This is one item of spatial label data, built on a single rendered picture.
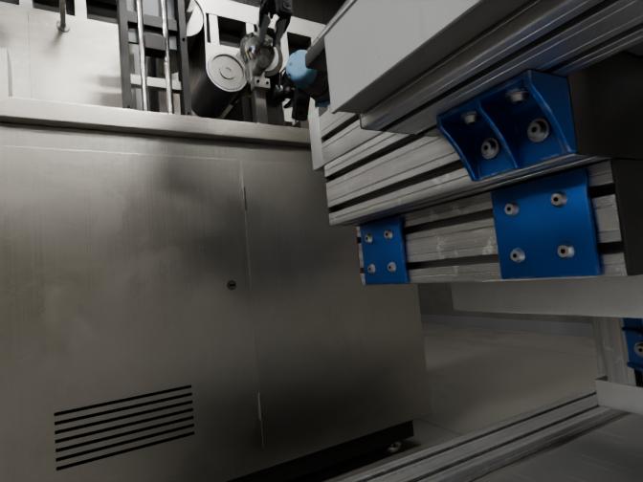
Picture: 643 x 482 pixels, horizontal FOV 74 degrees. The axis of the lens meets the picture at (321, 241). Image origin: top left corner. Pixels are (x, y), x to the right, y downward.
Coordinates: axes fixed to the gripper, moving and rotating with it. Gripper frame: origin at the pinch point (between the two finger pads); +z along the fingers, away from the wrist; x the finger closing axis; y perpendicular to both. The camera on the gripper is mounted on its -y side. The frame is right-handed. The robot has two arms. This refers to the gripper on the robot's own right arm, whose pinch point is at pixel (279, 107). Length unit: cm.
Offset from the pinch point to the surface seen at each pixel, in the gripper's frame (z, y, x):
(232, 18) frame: 31, 49, 3
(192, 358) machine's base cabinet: -28, -72, 40
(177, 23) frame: -13.6, 13.2, 34.8
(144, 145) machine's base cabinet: -28, -26, 47
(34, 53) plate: 31, 21, 69
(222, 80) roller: -1.6, 5.3, 19.7
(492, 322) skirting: 95, -104, -209
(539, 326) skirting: 57, -105, -208
